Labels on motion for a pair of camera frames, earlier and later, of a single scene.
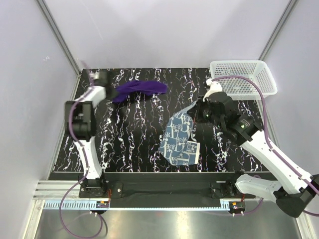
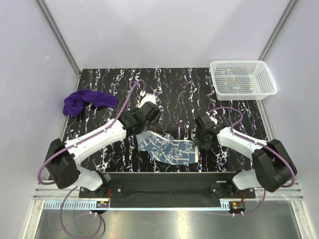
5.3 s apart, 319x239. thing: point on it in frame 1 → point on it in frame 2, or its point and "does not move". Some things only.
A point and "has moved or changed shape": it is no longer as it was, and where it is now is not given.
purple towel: [138, 86] has moved or changed shape
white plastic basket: [241, 89] does not move
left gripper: [110, 96] → [137, 108]
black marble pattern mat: [127, 135] does not move
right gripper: [195, 111] → [198, 143]
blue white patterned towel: [175, 145] → [164, 148]
